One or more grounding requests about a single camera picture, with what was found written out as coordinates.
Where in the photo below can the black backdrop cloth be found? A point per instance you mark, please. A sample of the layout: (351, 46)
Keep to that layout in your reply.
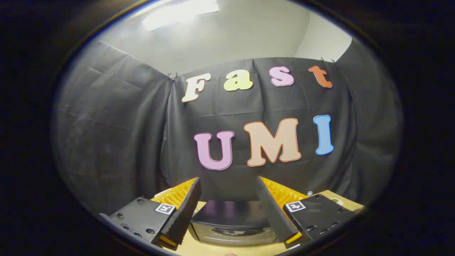
(117, 124)

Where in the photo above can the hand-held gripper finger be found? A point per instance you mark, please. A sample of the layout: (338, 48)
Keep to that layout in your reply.
(272, 209)

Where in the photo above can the black toaster oven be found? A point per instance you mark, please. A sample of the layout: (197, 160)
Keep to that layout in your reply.
(231, 220)

